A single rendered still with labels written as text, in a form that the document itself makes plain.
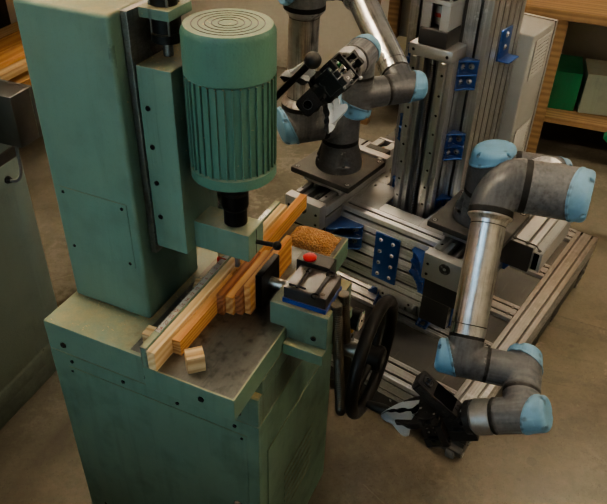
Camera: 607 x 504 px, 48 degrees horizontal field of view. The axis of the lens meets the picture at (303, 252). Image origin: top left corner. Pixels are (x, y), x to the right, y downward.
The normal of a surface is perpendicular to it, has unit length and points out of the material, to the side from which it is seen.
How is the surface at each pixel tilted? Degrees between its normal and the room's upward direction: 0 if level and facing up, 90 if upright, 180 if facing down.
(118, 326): 0
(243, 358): 0
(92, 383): 90
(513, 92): 90
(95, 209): 90
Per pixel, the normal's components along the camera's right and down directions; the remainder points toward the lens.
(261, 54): 0.73, 0.43
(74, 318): 0.03, -0.80
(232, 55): 0.16, 0.59
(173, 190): -0.41, 0.54
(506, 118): -0.59, 0.47
